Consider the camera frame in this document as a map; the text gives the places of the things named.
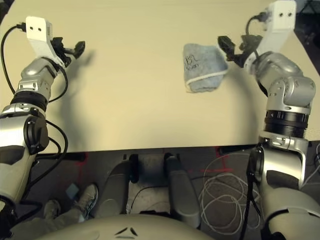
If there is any grey right robot leg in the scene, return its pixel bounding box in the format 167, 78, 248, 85
163, 152, 202, 227

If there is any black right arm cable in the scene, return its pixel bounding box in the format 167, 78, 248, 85
245, 12, 268, 240

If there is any black equipment stand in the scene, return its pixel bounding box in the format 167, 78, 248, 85
296, 0, 320, 47

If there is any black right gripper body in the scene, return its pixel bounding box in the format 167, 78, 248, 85
233, 35, 263, 68

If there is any khaki trouser leg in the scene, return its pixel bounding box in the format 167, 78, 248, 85
9, 208, 83, 240

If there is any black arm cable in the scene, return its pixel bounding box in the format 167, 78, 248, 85
245, 12, 268, 240
0, 22, 69, 201

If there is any grey left robot leg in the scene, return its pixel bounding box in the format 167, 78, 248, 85
96, 154, 140, 218

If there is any blue terry rag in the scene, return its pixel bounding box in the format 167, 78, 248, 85
182, 42, 229, 94

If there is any small blue floor block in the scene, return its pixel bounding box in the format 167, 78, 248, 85
66, 183, 80, 200

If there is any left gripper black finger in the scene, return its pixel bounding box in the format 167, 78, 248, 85
64, 41, 86, 60

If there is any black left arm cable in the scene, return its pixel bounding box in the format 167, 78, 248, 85
0, 22, 69, 201

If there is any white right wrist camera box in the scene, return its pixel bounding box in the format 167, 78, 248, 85
244, 0, 297, 75

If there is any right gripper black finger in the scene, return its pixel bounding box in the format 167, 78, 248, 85
217, 35, 237, 62

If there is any grey worn sneaker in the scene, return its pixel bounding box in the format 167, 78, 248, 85
44, 199, 62, 221

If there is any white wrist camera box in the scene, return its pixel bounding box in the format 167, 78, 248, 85
244, 0, 297, 75
25, 16, 66, 68

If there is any beige robot torso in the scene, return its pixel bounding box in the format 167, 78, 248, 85
43, 213, 213, 240

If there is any coiled white floor cable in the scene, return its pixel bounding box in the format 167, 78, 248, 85
199, 154, 263, 230

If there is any grey robot leg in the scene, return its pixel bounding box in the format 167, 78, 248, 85
96, 154, 140, 218
163, 152, 202, 227

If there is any white blue-striped sneaker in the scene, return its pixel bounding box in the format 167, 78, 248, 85
76, 184, 99, 218

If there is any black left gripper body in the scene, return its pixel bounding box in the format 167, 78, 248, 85
51, 37, 72, 68

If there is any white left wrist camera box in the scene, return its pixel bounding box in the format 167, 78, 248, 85
25, 16, 66, 68

